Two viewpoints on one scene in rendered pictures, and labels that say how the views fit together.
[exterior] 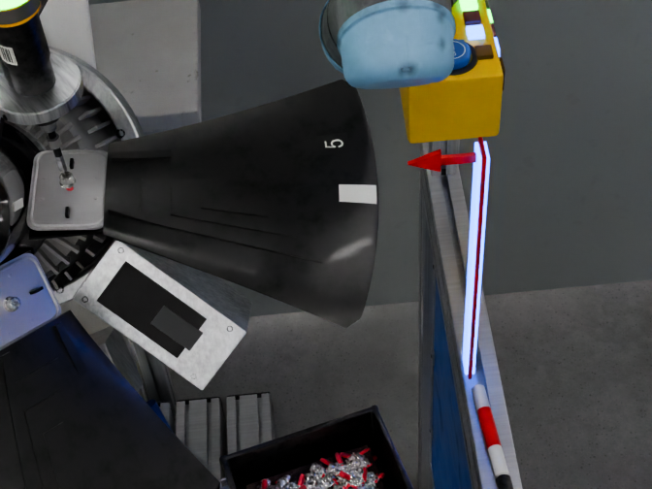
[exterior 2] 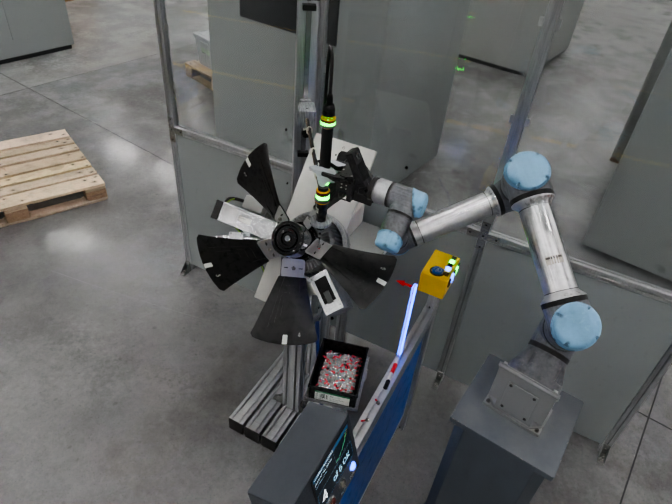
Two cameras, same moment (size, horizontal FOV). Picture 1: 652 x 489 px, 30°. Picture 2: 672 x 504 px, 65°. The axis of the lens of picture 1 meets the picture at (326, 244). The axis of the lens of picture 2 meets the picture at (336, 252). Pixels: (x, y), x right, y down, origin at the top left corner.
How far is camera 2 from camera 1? 0.81 m
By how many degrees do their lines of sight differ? 21
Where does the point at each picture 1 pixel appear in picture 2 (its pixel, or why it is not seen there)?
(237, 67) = (402, 261)
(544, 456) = (443, 438)
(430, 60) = (390, 245)
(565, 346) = not seen: hidden behind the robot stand
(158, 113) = not seen: hidden behind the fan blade
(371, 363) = not seen: hidden behind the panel
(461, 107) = (433, 285)
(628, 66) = (524, 320)
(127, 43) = (370, 236)
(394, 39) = (385, 237)
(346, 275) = (367, 297)
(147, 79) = (369, 247)
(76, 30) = (346, 219)
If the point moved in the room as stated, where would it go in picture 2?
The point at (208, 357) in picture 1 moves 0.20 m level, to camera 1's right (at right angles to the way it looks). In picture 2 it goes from (331, 308) to (384, 331)
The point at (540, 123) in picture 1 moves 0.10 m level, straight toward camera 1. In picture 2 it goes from (490, 325) to (479, 336)
